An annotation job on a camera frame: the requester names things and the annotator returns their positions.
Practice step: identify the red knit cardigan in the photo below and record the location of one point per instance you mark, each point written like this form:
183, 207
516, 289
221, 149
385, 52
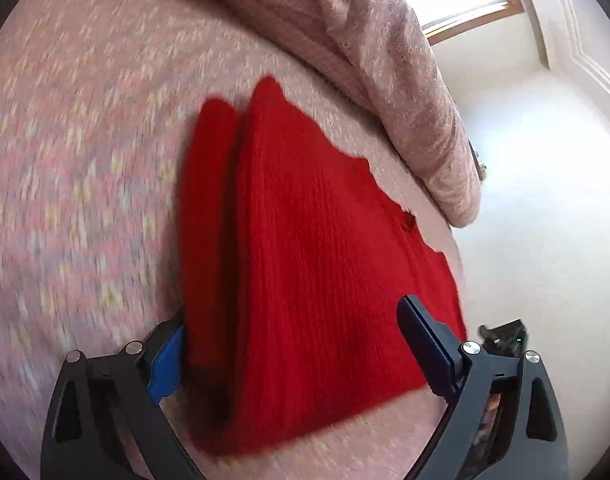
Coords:
292, 263

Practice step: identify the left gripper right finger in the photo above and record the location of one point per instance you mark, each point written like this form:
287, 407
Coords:
502, 419

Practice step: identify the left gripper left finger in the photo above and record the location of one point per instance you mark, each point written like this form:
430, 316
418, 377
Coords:
80, 440

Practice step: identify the pink floral duvet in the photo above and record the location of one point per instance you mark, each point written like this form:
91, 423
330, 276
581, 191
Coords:
375, 52

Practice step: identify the pink floral bed sheet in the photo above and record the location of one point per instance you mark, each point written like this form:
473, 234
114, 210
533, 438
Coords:
97, 100

